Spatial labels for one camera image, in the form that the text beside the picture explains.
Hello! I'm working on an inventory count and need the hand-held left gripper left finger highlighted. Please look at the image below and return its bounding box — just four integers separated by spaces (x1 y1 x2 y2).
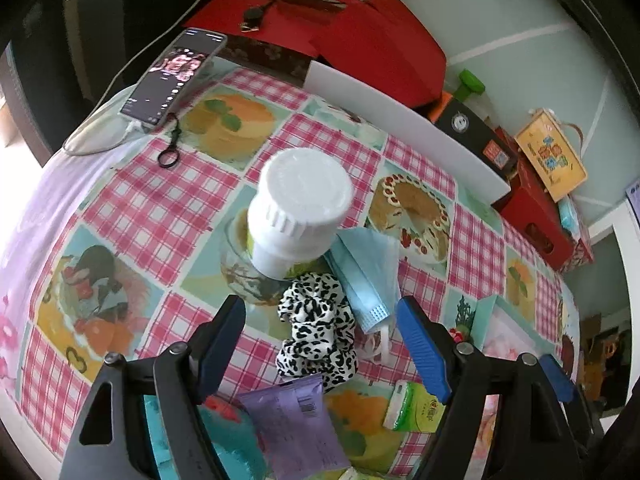
57 294 247 480

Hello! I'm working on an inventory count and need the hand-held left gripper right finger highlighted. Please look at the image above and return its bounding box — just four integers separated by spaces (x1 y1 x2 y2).
396 296 586 480

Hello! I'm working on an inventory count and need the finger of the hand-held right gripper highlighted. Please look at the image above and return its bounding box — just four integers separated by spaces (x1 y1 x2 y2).
539 354 605 438

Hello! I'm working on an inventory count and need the green tissue packet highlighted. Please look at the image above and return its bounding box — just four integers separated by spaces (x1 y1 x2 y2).
382 381 448 433

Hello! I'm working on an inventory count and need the white tray with teal rim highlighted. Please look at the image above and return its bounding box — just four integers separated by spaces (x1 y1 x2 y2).
470 294 568 466

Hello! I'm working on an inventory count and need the blue face mask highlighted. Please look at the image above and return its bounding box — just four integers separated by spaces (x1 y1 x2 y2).
324 227 403 366

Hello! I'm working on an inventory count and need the leopard print scrunchie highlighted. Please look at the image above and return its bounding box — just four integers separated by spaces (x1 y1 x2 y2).
275 272 360 393

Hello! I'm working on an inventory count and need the teal plastic toy box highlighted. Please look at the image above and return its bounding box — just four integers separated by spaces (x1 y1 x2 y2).
142 392 266 480

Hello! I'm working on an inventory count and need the purple foil packet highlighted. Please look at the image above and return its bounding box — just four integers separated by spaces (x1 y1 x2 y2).
237 374 353 476

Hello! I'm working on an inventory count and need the red patterned box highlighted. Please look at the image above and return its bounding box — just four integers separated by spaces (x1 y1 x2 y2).
562 237 596 273

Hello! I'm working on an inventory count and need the pink checked picture tablecloth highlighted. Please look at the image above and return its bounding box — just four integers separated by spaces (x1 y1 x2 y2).
0 60 583 480

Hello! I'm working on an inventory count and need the pack of blue masks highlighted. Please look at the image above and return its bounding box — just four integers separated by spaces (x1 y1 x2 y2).
557 197 583 241

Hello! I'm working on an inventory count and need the red cardboard box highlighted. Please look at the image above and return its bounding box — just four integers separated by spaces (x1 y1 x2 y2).
492 155 576 273

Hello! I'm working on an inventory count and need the white plastic bottle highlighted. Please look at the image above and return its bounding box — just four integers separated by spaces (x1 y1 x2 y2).
247 149 355 280

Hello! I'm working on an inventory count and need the black carton box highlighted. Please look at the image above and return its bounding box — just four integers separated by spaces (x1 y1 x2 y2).
432 95 518 171

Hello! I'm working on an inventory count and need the white board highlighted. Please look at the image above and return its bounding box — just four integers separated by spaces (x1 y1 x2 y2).
304 60 512 206

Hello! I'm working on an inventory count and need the orange box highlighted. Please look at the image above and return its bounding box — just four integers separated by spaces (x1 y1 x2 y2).
432 92 454 122

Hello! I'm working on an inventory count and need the green capped bottle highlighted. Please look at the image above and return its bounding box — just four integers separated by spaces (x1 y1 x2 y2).
452 69 486 106

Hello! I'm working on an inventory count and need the smartphone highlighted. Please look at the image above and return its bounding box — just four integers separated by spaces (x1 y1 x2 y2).
120 27 228 128

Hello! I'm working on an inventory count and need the dark floral box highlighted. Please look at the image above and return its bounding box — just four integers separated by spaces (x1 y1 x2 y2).
218 35 312 87

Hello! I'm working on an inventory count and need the large red gift box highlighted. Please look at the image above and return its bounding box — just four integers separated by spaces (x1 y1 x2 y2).
309 0 447 109

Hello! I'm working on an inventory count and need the black key fob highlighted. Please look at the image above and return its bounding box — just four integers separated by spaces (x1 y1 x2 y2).
240 7 266 33

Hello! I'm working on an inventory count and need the flat red gift box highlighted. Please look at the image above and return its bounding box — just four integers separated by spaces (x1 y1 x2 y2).
182 0 361 56

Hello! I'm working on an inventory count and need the black cabinet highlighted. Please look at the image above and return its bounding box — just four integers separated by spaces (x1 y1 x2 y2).
0 0 236 161

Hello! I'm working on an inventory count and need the wooden sign with handle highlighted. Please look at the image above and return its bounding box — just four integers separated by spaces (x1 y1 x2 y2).
515 108 587 203

